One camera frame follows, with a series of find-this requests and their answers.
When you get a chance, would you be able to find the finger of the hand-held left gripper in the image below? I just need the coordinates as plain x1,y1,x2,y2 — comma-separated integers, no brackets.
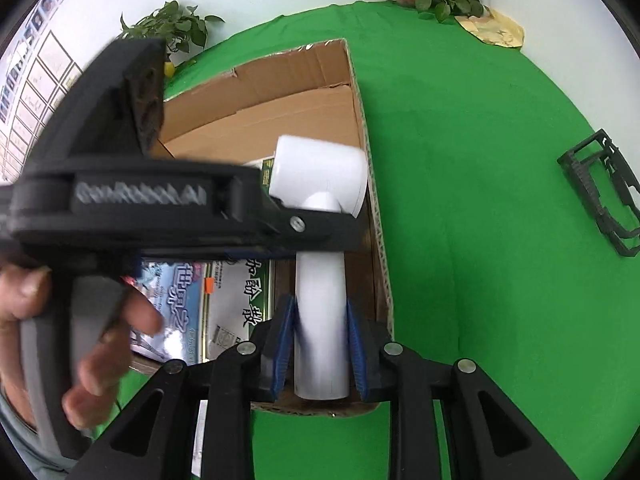
259,192,364,262

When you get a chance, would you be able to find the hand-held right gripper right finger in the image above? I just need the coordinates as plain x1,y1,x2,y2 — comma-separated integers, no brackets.
345,300,576,480

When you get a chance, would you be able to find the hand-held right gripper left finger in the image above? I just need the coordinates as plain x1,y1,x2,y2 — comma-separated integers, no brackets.
70,294,297,480

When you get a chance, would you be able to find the white handheld fan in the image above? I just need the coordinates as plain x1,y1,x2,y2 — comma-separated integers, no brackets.
268,134,368,401

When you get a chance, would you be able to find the large cardboard box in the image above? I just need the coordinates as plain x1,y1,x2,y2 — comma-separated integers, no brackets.
145,37,396,418

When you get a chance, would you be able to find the person's left forearm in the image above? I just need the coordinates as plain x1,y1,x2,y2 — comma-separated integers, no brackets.
0,385,71,476

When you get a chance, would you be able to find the person's left hand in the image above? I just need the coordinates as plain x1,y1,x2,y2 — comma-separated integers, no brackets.
0,264,164,429

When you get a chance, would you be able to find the white green printed box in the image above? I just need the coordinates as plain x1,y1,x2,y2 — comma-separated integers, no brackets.
200,255,277,366

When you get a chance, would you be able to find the blue picture book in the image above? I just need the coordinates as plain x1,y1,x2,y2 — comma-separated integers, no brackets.
129,259,211,362

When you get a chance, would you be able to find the green tablecloth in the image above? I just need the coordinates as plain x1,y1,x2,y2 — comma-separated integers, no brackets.
90,0,640,480

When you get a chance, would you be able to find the large bushy potted plant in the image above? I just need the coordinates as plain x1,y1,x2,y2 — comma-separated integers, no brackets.
119,0,226,78

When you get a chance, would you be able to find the gold foil packet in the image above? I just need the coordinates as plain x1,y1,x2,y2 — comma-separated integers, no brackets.
454,6,526,51

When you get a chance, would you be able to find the black plastic holder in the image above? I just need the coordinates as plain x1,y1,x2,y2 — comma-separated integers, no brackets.
556,129,640,259

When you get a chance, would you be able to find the row of framed wall certificates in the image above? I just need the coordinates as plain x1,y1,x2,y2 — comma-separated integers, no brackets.
0,0,97,181

